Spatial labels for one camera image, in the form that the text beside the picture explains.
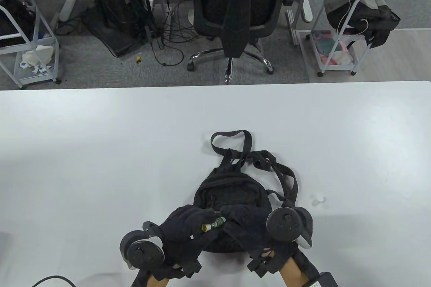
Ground black mesh office chair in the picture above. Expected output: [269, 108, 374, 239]
[182, 0, 297, 85]

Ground white crumpled cloth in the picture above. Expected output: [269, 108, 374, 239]
[21, 45, 56, 65]

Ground green tube with cream cap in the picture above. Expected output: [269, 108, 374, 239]
[201, 217, 226, 233]

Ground person's right forearm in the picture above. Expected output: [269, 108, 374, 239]
[274, 250, 322, 287]

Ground person's right hand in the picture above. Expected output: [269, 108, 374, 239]
[221, 204, 303, 278]

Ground black jacket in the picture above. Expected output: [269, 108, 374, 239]
[327, 0, 402, 48]

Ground black computer tower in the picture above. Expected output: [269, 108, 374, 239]
[81, 0, 157, 58]

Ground black backpack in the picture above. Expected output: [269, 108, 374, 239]
[193, 130, 299, 254]

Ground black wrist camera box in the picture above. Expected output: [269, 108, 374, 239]
[305, 271, 339, 287]

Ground round black right wrist tracker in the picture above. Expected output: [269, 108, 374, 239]
[266, 207, 314, 250]

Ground round black left wrist tracker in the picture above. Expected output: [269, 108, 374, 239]
[120, 221, 166, 271]

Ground black bag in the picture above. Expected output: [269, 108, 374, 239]
[0, 0, 36, 47]

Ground person's left forearm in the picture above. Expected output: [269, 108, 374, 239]
[131, 266, 175, 287]

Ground round black wrist tracker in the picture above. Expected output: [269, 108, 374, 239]
[266, 207, 314, 250]
[120, 221, 166, 271]

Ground black cable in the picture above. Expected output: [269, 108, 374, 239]
[32, 276, 78, 287]

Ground person's left hand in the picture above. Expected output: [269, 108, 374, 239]
[148, 205, 227, 279]

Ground white wire cart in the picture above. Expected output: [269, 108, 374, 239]
[0, 0, 62, 89]

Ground pink and white cloths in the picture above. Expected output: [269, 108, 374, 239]
[311, 30, 357, 65]

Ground white cord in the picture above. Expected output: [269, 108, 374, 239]
[332, 0, 408, 40]

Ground white cart with brown top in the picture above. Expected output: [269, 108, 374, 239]
[308, 0, 410, 77]

